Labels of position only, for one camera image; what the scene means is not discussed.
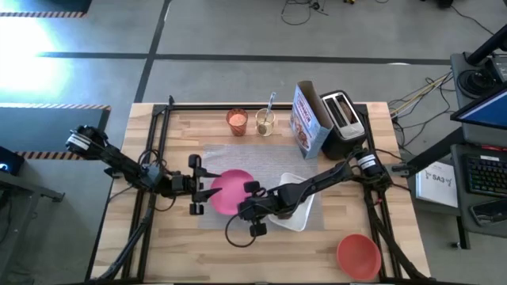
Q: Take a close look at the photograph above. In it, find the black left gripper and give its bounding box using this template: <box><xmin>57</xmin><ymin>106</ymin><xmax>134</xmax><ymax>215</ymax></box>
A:
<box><xmin>170</xmin><ymin>154</ymin><xmax>223</xmax><ymax>216</ymax></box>

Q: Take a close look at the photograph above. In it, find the coiled black cable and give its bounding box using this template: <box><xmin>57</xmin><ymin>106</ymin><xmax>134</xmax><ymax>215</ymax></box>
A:
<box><xmin>457</xmin><ymin>69</ymin><xmax>492</xmax><ymax>100</ymax></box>

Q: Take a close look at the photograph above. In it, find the black device with blue light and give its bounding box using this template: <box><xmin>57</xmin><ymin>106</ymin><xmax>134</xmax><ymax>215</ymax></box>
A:
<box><xmin>0</xmin><ymin>146</ymin><xmax>25</xmax><ymax>177</ymax></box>

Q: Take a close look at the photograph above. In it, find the large black hazard-striped mat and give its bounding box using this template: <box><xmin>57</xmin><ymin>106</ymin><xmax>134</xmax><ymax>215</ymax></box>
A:
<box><xmin>0</xmin><ymin>103</ymin><xmax>112</xmax><ymax>159</ymax></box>

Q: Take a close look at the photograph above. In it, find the orange faceted cup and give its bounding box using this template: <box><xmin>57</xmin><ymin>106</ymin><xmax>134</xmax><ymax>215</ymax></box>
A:
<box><xmin>226</xmin><ymin>108</ymin><xmax>250</xmax><ymax>138</ymax></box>

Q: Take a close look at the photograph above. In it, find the cinnamon squares cereal box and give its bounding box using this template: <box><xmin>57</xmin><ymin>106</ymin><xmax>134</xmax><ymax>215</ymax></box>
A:
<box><xmin>288</xmin><ymin>80</ymin><xmax>334</xmax><ymax>160</ymax></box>

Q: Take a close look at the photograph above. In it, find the small black hazard-striped mat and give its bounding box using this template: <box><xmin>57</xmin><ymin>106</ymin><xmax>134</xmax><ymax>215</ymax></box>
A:
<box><xmin>0</xmin><ymin>0</ymin><xmax>93</xmax><ymax>19</ymax></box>

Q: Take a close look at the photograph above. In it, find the black two-slot toaster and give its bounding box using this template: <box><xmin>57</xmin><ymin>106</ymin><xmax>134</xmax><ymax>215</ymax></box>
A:
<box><xmin>318</xmin><ymin>89</ymin><xmax>368</xmax><ymax>162</ymax></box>

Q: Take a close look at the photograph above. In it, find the orange plastic bowl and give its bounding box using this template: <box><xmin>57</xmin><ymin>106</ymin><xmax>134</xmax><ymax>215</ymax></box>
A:
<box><xmin>336</xmin><ymin>234</ymin><xmax>383</xmax><ymax>281</ymax></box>

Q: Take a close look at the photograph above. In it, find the white plastic tray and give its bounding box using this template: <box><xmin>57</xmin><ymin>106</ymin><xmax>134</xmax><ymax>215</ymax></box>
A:
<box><xmin>267</xmin><ymin>172</ymin><xmax>316</xmax><ymax>233</ymax></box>

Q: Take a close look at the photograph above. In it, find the smartphone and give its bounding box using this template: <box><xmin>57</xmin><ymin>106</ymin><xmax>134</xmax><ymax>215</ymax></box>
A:
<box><xmin>470</xmin><ymin>199</ymin><xmax>507</xmax><ymax>227</ymax></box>

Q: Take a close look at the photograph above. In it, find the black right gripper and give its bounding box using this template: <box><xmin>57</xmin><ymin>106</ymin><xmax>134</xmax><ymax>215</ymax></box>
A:
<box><xmin>236</xmin><ymin>180</ymin><xmax>280</xmax><ymax>238</ymax></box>

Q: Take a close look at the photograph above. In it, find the pink plastic plate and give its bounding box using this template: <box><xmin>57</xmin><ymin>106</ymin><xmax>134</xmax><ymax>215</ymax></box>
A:
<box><xmin>209</xmin><ymin>169</ymin><xmax>257</xmax><ymax>216</ymax></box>

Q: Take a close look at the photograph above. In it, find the black aluminium table frame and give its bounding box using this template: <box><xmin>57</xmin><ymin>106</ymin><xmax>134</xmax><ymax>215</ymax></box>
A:
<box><xmin>85</xmin><ymin>94</ymin><xmax>433</xmax><ymax>285</ymax></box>

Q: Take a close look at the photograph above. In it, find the brown toast slice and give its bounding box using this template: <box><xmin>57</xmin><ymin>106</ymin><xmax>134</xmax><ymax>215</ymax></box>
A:
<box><xmin>339</xmin><ymin>101</ymin><xmax>356</xmax><ymax>124</ymax></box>

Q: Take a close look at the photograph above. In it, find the white paper sheet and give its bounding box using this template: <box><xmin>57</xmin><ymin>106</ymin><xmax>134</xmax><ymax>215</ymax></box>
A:
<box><xmin>415</xmin><ymin>160</ymin><xmax>459</xmax><ymax>209</ymax></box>

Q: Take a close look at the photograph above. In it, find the grey computer desk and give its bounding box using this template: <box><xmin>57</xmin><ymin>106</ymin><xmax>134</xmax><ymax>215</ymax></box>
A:
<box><xmin>410</xmin><ymin>51</ymin><xmax>507</xmax><ymax>250</ymax></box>

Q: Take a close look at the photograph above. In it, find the grey metal stand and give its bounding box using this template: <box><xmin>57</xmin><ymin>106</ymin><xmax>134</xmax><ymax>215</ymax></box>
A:
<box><xmin>0</xmin><ymin>169</ymin><xmax>67</xmax><ymax>285</ymax></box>

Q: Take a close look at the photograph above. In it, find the bundle of cables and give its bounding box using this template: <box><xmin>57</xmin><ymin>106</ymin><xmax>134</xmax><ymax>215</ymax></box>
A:
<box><xmin>387</xmin><ymin>70</ymin><xmax>456</xmax><ymax>154</ymax></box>

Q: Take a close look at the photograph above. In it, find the black backlit keyboard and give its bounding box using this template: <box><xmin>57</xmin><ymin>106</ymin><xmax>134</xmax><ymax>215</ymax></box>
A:
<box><xmin>465</xmin><ymin>152</ymin><xmax>507</xmax><ymax>199</ymax></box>

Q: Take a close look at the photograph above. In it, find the grey woven placemat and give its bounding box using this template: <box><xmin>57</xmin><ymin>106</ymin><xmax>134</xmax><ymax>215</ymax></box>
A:
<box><xmin>197</xmin><ymin>144</ymin><xmax>326</xmax><ymax>231</ymax></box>

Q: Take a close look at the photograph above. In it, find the computer monitor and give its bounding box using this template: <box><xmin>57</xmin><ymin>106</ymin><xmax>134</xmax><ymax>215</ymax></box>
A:
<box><xmin>450</xmin><ymin>85</ymin><xmax>507</xmax><ymax>131</ymax></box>

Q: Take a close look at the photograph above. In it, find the thin black floor cable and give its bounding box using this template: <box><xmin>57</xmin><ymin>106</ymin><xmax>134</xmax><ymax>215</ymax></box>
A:
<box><xmin>280</xmin><ymin>0</ymin><xmax>330</xmax><ymax>27</ymax></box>

